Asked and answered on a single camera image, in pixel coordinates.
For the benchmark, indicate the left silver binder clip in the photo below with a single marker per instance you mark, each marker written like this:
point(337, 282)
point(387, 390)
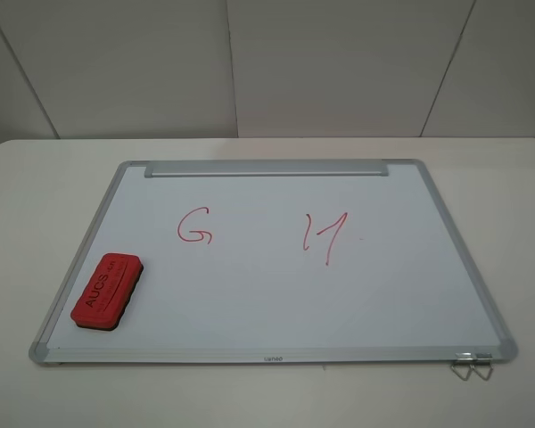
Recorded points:
point(462, 366)

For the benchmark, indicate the silver binder clip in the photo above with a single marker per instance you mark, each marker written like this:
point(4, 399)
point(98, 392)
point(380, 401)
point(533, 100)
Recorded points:
point(482, 365)
point(462, 366)

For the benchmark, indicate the red whiteboard eraser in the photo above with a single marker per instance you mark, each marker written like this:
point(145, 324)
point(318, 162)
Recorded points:
point(108, 292)

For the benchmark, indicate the grey whiteboard pen tray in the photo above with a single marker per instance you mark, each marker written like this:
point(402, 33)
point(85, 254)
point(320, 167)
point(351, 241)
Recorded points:
point(266, 168)

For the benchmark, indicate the white aluminium-framed whiteboard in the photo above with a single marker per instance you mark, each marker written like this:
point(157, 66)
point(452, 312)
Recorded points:
point(280, 270)

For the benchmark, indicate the right silver binder clip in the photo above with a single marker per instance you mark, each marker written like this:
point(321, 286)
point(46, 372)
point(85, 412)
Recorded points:
point(482, 365)

